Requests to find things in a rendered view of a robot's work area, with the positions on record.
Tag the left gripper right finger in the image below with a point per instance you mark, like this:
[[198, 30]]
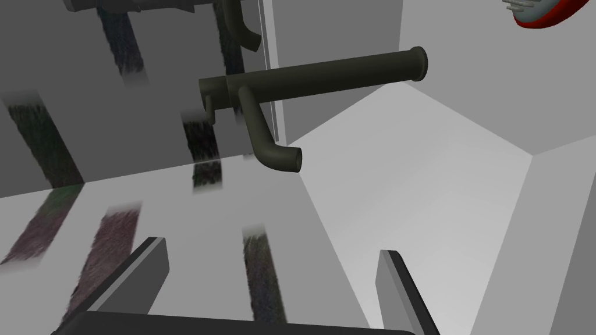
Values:
[[396, 293]]

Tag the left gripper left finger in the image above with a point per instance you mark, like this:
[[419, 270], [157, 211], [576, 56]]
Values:
[[135, 279]]

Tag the dark olive faucet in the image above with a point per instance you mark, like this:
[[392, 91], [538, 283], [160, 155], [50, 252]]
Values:
[[316, 77]]

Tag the red and grey bowl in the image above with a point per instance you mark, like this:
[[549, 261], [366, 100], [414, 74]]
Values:
[[542, 11]]

